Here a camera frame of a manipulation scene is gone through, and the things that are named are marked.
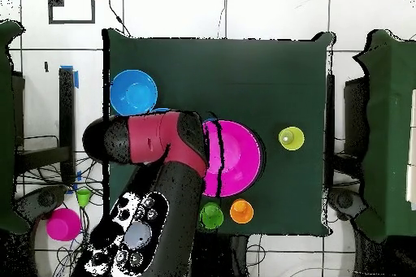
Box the green cloth covered table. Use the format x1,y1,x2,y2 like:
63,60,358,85
0,19,32,234
353,28,416,244

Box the black stand frame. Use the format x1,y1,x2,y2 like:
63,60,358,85
12,66,77,187

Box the blue tape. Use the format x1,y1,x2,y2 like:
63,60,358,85
59,64,80,89

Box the pink cup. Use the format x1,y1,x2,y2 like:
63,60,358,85
45,207,82,243

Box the black equipment base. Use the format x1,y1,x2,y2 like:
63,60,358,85
14,184,68,223
327,187,366,221

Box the black post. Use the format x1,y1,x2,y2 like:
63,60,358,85
325,74,336,174

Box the small green cup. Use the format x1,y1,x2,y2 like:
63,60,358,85
75,188,93,208

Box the black box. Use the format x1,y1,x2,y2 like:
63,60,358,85
343,76,370,158

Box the orange cup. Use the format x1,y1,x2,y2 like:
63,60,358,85
229,198,255,225

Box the black cable tangle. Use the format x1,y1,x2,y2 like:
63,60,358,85
14,154,105,277

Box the large pink bowl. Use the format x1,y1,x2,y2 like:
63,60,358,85
201,119,263,198

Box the dark green table cloth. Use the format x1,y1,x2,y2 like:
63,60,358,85
102,28,336,237

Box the yellow ribbed cup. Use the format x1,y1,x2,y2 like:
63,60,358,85
278,126,306,152

